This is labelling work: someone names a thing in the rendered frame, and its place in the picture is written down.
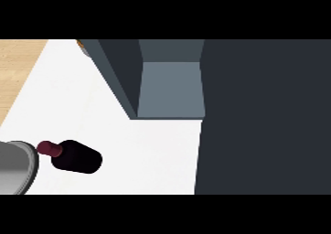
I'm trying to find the grey cabinet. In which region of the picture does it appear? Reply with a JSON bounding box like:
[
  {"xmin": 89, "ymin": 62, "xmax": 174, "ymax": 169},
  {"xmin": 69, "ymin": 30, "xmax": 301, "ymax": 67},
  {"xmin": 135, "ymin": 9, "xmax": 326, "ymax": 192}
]
[{"xmin": 76, "ymin": 39, "xmax": 206, "ymax": 121}]

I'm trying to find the dark grey cabinet door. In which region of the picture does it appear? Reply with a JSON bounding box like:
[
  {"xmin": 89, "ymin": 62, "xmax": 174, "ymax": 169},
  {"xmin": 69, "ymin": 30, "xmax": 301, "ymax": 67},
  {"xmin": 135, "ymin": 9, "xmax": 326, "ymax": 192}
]
[{"xmin": 193, "ymin": 39, "xmax": 331, "ymax": 196}]

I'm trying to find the dark wine bottle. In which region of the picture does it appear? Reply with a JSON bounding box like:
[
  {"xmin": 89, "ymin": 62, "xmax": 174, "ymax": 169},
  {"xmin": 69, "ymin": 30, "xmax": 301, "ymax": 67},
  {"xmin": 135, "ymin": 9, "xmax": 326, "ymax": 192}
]
[{"xmin": 36, "ymin": 139, "xmax": 103, "ymax": 175}]

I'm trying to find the small orange object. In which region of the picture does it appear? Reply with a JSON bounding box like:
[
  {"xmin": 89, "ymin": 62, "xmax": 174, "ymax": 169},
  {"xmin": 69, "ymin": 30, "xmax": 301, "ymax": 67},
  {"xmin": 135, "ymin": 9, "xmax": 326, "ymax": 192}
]
[{"xmin": 75, "ymin": 39, "xmax": 89, "ymax": 58}]

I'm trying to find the grey metal pot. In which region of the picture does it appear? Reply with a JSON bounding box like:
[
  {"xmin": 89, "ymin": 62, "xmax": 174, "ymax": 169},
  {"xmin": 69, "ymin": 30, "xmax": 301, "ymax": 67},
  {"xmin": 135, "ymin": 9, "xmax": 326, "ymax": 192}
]
[{"xmin": 0, "ymin": 139, "xmax": 39, "ymax": 196}]

